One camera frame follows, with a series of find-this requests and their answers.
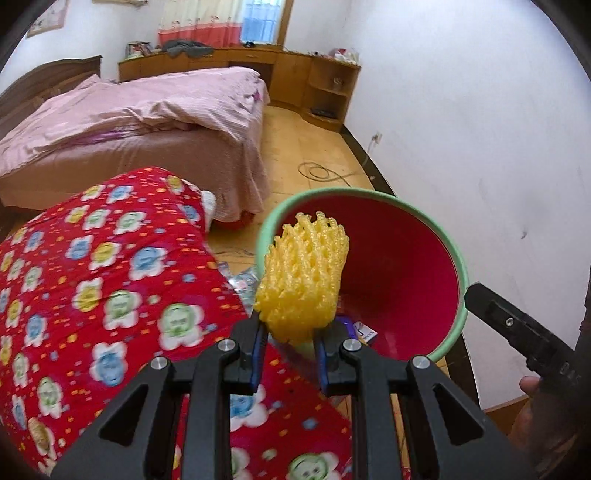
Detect yellow foam fruit net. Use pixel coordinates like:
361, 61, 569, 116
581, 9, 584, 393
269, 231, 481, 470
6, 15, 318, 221
254, 211, 351, 344

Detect person's right hand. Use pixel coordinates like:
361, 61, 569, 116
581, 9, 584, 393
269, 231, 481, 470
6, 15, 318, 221
509, 376, 579, 472

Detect red bin with green rim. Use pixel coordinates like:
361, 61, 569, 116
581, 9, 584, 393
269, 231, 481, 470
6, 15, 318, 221
255, 187, 471, 363

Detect framed wall photo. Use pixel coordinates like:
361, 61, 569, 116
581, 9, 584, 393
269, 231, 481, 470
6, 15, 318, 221
25, 0, 70, 38

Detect dark wooden headboard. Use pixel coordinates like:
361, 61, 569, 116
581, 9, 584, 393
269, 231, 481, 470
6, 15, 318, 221
0, 55, 103, 134

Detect grey clothes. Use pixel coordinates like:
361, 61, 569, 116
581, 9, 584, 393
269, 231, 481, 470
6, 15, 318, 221
159, 39, 214, 58

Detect wooden corner shelf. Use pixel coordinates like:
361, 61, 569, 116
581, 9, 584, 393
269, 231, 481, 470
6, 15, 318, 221
302, 58, 362, 132

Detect pile of plastic packets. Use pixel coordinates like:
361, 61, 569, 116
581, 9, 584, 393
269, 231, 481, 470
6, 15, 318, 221
217, 261, 259, 303

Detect floral curtain with red hem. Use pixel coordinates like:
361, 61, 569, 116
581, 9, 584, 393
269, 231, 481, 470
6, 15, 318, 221
157, 0, 245, 47

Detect bed with pink quilt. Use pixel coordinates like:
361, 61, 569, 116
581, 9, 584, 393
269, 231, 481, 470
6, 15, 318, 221
0, 67, 273, 232

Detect blue and white medicine box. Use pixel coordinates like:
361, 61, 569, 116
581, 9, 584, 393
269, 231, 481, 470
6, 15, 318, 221
335, 314, 378, 346

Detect long wooden desk cabinet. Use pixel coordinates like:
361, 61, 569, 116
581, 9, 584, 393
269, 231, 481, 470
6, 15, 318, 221
117, 46, 315, 109

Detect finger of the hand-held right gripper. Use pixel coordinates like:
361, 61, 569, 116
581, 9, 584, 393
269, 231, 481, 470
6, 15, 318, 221
464, 282, 551, 360

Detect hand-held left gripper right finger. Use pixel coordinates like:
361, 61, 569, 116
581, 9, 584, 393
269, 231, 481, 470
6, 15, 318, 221
313, 320, 537, 480

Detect window with wooden frame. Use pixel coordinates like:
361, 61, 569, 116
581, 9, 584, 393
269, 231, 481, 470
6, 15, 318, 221
240, 0, 294, 47

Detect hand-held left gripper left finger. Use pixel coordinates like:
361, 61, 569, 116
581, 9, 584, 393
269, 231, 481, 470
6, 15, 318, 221
50, 315, 269, 480

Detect red flower printed blanket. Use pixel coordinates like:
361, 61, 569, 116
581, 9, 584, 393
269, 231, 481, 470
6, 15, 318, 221
0, 167, 356, 480

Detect coiled cable on floor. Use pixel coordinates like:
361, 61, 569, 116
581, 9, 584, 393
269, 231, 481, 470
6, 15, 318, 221
298, 161, 358, 182

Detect pink duvet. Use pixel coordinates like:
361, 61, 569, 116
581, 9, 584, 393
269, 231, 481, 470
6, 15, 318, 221
0, 66, 271, 178

